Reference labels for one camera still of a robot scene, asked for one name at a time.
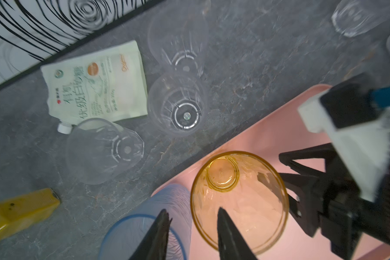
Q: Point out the yellow spice jar black lid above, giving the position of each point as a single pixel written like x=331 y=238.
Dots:
x=21 y=212

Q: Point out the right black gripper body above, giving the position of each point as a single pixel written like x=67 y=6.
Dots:
x=348 y=220

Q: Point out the clear ribbed plastic cup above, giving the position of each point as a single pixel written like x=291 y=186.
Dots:
x=178 y=104
x=178 y=36

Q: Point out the amber yellow plastic cup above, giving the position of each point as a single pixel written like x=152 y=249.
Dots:
x=250 y=190

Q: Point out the clear faceted glass near pouch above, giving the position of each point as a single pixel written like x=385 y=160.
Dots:
x=99 y=150

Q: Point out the white green sugar pouch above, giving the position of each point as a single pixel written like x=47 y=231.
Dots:
x=108 y=84

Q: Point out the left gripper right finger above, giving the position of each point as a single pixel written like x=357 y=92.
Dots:
x=231 y=244

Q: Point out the blue textured plastic cup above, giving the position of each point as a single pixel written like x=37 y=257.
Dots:
x=123 y=238

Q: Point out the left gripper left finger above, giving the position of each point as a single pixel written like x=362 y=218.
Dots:
x=154 y=244

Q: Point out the clear glass back right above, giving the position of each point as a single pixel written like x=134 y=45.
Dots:
x=356 y=17

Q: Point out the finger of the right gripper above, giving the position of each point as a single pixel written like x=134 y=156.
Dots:
x=325 y=151
x=310 y=204

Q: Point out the clear ribbed plastic cup back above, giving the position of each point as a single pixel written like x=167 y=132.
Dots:
x=178 y=36

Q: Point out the clear ribbed plastic cup front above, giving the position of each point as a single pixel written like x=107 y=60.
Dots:
x=178 y=104

